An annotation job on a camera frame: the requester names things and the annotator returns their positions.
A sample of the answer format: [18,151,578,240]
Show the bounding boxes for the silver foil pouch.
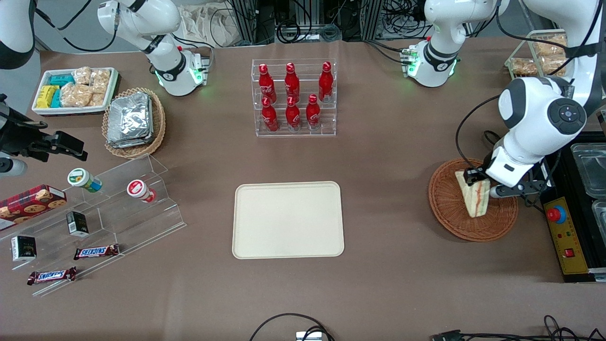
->
[107,92,152,139]
[106,133,155,149]

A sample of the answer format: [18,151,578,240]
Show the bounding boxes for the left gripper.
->
[463,144,545,187]

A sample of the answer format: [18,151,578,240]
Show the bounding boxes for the green lid cup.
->
[67,168,103,193]

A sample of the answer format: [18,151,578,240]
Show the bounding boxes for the red cookie box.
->
[0,184,68,232]

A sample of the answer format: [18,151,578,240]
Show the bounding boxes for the round brown wicker basket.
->
[428,158,519,242]

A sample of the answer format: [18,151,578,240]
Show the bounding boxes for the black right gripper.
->
[0,94,89,164]

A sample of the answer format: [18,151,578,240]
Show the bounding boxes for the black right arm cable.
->
[34,0,120,53]

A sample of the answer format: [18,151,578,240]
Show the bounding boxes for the white rectangular snack tray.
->
[32,67,119,116]

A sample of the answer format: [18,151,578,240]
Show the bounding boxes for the black cable with connector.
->
[431,314,606,341]

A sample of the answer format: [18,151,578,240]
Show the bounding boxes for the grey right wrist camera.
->
[0,158,27,177]

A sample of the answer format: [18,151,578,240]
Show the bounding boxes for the coiled black cables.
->
[276,0,342,42]

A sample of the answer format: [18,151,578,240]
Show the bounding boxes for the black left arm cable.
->
[455,0,606,172]

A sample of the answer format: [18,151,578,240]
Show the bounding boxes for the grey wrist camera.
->
[0,158,27,177]
[490,181,549,199]

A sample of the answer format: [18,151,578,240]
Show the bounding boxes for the black looped cable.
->
[249,313,335,341]

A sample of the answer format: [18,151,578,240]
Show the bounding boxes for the snickers bar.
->
[73,244,120,261]
[27,267,77,286]

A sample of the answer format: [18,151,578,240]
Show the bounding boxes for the clear acrylic bottle rack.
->
[251,58,337,137]

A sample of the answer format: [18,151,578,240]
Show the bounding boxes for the red cola bottle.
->
[318,61,334,103]
[285,62,301,101]
[258,63,277,103]
[261,97,279,133]
[285,96,301,131]
[306,93,321,130]

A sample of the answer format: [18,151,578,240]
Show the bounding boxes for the red lid cup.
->
[126,179,157,204]

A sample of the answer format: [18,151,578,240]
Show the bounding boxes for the clear plastic container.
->
[570,142,606,198]
[591,199,606,233]

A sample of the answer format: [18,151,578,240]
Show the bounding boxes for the black machine with yellow panel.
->
[526,133,606,284]

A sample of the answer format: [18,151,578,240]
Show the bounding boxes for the oval tan wicker basket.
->
[102,87,167,160]

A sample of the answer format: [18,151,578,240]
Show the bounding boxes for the aluminium frame post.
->
[362,0,382,39]
[230,0,259,44]

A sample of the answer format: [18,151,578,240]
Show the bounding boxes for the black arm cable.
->
[34,0,120,53]
[455,0,606,172]

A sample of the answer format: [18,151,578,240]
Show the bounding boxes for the clear bagged pastry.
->
[541,56,568,76]
[532,40,569,58]
[511,57,539,77]

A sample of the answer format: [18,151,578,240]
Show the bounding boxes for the yellow snack packet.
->
[36,85,60,109]

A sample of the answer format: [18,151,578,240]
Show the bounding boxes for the white wire basket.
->
[505,29,576,80]

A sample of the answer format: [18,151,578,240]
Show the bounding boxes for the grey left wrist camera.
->
[490,181,549,199]

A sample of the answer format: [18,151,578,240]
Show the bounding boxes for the small black box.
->
[66,211,90,238]
[11,235,37,262]

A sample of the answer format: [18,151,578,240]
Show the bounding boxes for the clear acrylic stepped shelf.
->
[0,154,187,298]

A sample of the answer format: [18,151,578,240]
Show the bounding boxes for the triangular sandwich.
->
[455,170,491,219]

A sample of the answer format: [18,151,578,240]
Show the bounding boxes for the beige cloth bag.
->
[178,4,242,48]

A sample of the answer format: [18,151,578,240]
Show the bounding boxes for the cream plastic tray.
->
[232,181,345,260]

